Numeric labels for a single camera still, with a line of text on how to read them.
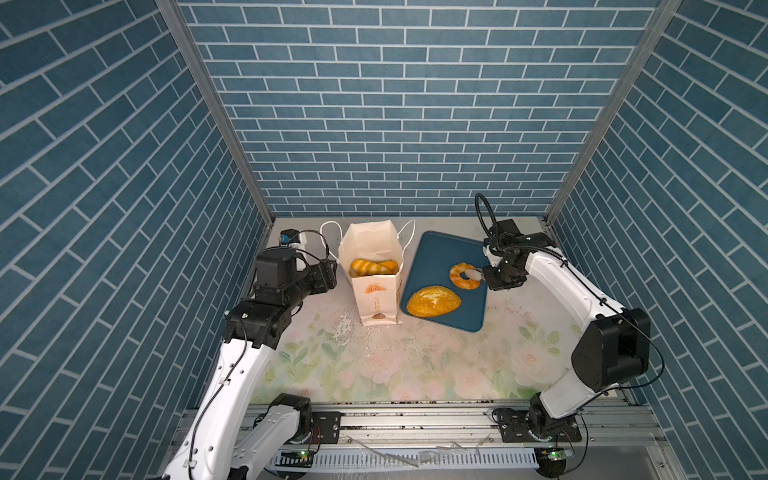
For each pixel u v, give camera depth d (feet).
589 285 1.66
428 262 3.53
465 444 2.38
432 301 2.99
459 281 3.17
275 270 1.58
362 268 2.86
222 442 1.24
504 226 2.29
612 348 1.45
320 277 1.99
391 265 2.87
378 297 2.60
